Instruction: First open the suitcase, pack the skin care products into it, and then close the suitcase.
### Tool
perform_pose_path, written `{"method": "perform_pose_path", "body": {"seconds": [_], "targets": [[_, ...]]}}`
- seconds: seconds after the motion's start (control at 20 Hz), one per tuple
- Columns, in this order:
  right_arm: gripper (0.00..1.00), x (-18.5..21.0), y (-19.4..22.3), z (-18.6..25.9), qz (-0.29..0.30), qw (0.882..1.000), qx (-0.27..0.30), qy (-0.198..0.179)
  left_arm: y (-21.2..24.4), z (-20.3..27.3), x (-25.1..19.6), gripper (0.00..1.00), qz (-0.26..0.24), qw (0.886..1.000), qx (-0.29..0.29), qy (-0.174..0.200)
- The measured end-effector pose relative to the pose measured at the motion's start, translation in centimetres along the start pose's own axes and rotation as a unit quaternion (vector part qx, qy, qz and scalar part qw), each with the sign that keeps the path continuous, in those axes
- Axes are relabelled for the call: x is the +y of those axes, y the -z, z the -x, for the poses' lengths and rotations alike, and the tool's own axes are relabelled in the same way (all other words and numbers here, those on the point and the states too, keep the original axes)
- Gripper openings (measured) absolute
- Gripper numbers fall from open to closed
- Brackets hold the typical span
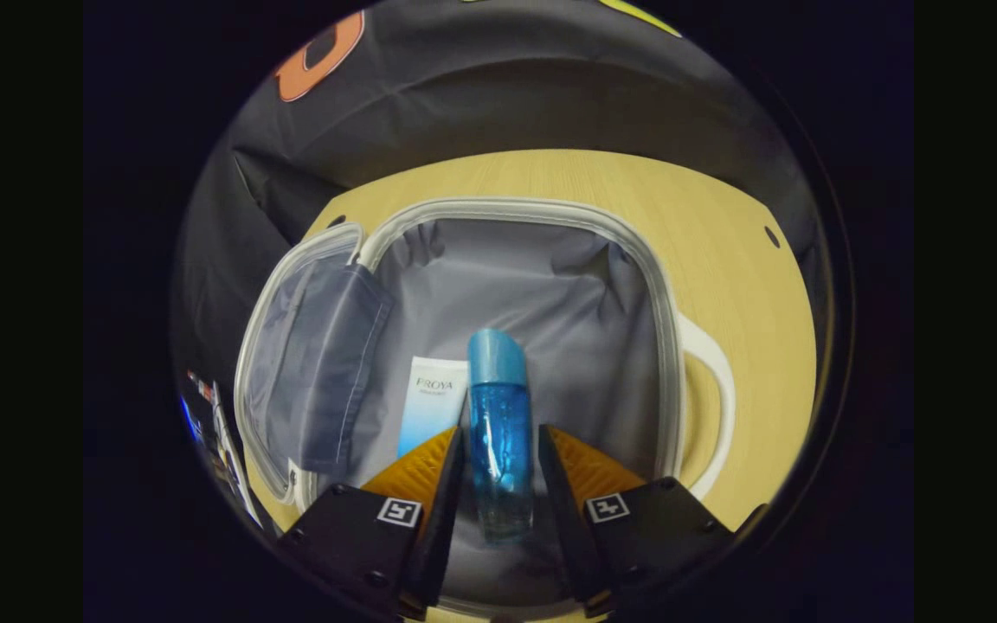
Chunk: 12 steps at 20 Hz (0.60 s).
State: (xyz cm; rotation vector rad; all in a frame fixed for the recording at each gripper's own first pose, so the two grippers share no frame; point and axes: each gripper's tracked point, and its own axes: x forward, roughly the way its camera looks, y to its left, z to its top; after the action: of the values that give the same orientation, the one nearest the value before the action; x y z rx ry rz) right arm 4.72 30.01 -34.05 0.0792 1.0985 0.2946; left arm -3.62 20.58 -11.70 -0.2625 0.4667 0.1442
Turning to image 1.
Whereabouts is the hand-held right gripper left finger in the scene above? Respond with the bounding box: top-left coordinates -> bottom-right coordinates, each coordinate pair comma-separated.
278,426 -> 467,620

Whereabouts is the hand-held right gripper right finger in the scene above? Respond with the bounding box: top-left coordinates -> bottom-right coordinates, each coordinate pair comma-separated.
537,424 -> 737,617

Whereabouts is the blue capped skin care bottle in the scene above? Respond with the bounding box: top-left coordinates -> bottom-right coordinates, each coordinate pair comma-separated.
466,328 -> 537,544

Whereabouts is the pale blue skin care tube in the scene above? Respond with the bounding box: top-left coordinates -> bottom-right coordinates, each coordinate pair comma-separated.
396,356 -> 470,459

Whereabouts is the white suitcase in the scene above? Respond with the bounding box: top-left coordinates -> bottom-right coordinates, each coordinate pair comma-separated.
233,197 -> 737,620

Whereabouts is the colourful printed banner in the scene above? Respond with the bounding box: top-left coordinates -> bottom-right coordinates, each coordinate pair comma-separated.
180,370 -> 261,529

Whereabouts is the black backdrop cloth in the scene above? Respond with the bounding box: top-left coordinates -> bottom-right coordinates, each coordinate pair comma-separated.
171,0 -> 837,408

